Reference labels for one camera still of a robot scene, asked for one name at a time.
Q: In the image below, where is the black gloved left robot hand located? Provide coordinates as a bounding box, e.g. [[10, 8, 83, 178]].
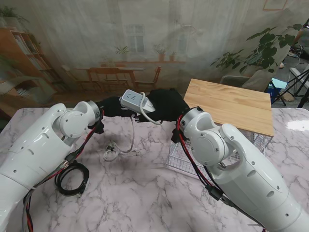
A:
[[96, 96, 145, 123]]

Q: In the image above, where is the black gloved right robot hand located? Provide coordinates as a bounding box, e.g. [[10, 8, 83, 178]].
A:
[[144, 88, 190, 123]]

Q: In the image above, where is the white power strip with cord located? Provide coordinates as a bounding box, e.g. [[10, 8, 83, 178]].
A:
[[105, 89, 163, 158]]

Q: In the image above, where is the white mesh drawer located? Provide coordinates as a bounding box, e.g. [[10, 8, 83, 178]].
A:
[[166, 140, 264, 179]]

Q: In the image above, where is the printed cafe scene backdrop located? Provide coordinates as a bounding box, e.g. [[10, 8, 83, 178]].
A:
[[0, 0, 309, 108]]

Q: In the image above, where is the blue storage crate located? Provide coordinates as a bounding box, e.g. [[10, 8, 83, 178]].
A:
[[264, 78, 288, 97]]

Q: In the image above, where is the black tripod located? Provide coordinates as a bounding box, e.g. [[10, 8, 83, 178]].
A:
[[274, 70, 309, 108]]

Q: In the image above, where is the person in background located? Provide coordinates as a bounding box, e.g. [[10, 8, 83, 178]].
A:
[[293, 20, 309, 45]]

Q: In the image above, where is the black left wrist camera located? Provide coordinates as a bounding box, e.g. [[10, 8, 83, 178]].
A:
[[88, 118, 105, 135]]

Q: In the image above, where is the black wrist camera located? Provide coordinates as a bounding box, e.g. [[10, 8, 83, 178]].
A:
[[170, 129, 184, 143], [88, 118, 105, 135]]

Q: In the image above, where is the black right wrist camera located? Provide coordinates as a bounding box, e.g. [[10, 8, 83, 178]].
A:
[[170, 129, 184, 143]]

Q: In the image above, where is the right arm red black cable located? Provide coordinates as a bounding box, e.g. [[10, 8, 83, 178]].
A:
[[176, 115, 266, 228]]

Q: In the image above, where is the wood-topped white wire cabinet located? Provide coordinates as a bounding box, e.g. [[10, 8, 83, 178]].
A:
[[183, 78, 276, 155]]

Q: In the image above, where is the black coiled cable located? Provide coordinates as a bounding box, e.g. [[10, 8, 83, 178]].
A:
[[54, 160, 90, 196]]

